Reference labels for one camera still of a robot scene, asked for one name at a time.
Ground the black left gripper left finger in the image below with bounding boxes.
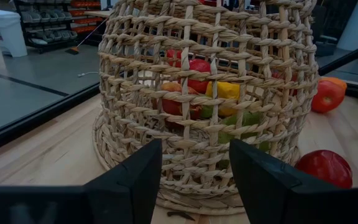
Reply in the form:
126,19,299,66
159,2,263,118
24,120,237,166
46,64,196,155
0,138,163,224

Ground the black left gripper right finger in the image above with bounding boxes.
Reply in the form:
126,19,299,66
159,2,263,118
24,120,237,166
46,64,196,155
229,138,358,224

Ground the green pear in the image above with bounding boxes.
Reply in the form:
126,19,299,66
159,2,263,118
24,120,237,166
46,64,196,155
218,110,272,170

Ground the orange-red mango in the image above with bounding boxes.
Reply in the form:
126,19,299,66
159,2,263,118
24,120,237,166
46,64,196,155
152,82,203,122

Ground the dark red apple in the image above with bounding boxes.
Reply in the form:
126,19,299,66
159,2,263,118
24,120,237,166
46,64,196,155
271,71,298,96

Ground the light green fruit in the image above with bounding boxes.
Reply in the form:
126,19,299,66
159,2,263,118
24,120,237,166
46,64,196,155
200,105,214,119

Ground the yellow bell pepper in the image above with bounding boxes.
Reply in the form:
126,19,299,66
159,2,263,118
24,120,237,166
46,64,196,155
204,81,241,118

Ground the orange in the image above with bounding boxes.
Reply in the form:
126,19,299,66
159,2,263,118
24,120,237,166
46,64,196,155
318,76,348,91

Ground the woven straw basket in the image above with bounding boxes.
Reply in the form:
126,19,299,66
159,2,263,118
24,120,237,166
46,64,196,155
91,0,319,216

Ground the orange broom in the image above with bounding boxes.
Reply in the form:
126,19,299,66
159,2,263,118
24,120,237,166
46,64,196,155
65,17,109,55

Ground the dark background furniture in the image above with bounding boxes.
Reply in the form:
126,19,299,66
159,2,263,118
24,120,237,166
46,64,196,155
310,0,358,57

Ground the black parts bin shelf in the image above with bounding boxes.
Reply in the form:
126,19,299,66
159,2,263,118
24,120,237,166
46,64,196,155
13,0,103,54

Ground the white trash bin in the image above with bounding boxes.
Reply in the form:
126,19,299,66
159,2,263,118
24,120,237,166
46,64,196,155
0,9,28,58

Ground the white floor cable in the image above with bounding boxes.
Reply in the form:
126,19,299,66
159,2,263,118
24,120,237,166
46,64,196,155
77,71,101,78

